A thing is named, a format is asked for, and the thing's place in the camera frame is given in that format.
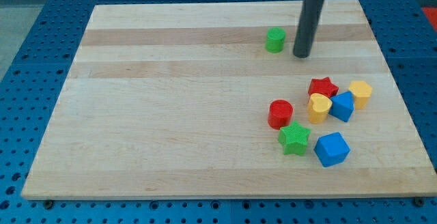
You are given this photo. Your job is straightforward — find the blue cube block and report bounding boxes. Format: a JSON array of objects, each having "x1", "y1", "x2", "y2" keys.
[{"x1": 313, "y1": 132, "x2": 350, "y2": 167}]

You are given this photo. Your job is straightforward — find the red cylinder block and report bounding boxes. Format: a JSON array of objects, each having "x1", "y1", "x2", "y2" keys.
[{"x1": 268, "y1": 100, "x2": 294, "y2": 130}]

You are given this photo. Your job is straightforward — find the green star block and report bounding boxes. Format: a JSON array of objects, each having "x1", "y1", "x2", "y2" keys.
[{"x1": 278, "y1": 121, "x2": 311, "y2": 156}]

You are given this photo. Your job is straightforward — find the yellow pentagon block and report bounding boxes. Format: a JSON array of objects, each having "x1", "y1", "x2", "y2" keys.
[{"x1": 348, "y1": 81, "x2": 373, "y2": 109}]

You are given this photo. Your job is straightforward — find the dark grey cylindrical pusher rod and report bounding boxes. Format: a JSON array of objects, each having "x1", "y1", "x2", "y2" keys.
[{"x1": 293, "y1": 0, "x2": 324, "y2": 58}]

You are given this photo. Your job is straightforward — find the blue triangle block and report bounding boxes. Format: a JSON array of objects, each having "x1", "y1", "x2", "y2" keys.
[{"x1": 329, "y1": 91, "x2": 354, "y2": 122}]

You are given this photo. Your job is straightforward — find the red star block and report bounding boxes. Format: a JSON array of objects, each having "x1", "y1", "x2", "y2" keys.
[{"x1": 307, "y1": 77, "x2": 339, "y2": 98}]

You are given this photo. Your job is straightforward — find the yellow heart block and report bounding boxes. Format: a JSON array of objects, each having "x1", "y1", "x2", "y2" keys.
[{"x1": 307, "y1": 93, "x2": 333, "y2": 124}]

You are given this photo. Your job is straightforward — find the light wooden board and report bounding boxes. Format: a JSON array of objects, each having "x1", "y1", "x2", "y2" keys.
[{"x1": 21, "y1": 0, "x2": 436, "y2": 200}]

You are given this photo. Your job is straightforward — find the green cylinder block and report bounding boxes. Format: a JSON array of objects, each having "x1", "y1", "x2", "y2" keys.
[{"x1": 265, "y1": 27, "x2": 286, "y2": 53}]

